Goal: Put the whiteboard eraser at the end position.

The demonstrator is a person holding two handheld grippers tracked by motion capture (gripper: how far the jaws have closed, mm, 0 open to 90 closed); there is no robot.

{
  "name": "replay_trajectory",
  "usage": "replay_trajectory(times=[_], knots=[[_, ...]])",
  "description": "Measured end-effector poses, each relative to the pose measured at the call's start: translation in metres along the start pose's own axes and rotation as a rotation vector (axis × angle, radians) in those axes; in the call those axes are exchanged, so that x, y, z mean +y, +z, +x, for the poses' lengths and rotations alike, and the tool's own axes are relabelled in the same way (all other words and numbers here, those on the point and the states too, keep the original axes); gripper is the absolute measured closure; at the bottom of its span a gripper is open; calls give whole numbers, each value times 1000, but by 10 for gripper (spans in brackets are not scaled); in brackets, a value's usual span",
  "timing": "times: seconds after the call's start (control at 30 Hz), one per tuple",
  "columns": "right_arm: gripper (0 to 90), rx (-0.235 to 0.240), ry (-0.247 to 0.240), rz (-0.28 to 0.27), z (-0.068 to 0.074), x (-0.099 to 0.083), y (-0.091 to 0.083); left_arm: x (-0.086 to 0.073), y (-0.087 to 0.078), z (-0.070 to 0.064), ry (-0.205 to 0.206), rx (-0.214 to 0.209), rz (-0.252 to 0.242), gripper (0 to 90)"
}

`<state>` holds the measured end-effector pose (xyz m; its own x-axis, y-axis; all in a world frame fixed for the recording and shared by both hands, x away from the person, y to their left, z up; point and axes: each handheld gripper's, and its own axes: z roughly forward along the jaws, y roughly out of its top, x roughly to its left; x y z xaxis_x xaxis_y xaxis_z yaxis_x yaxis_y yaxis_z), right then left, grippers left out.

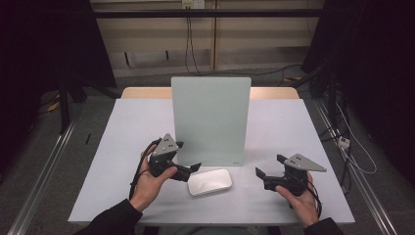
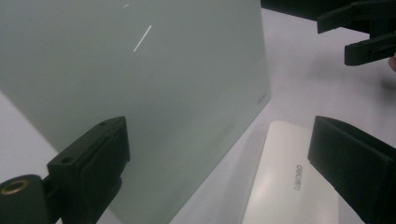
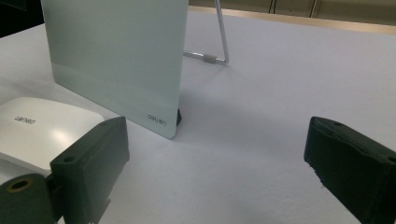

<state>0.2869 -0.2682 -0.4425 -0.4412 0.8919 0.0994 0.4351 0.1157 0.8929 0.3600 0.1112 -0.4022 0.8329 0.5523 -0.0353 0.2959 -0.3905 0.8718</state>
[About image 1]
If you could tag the person's legs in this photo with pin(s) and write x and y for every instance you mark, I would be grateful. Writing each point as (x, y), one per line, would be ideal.
(212, 231)

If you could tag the metal floor rail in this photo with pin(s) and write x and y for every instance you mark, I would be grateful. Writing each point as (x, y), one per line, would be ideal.
(359, 182)
(42, 176)

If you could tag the white wall outlet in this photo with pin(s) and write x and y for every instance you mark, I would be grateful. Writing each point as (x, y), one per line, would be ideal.
(193, 4)

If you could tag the white board eraser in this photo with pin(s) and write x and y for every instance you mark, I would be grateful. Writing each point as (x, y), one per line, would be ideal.
(209, 182)

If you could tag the person's left hand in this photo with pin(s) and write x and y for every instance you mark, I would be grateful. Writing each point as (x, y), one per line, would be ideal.
(148, 187)

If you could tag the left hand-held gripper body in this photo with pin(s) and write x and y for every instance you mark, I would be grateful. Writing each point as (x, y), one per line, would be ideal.
(164, 156)

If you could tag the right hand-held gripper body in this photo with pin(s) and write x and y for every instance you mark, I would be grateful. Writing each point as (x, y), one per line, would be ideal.
(293, 176)

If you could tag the black metal stand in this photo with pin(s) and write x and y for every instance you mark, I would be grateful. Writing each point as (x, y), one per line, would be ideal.
(332, 98)
(65, 107)

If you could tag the white power strip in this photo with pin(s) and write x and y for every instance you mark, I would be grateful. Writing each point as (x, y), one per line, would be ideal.
(343, 142)

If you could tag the black horizontal bar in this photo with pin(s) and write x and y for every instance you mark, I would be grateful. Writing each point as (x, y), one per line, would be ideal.
(208, 13)

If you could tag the black curtain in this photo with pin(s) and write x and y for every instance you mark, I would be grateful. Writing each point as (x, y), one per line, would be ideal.
(39, 49)
(375, 65)

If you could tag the person's right hand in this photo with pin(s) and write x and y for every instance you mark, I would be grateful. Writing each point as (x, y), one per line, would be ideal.
(301, 204)

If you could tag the frosted glass whiteboard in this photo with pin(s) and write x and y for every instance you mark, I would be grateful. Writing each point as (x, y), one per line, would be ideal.
(210, 120)

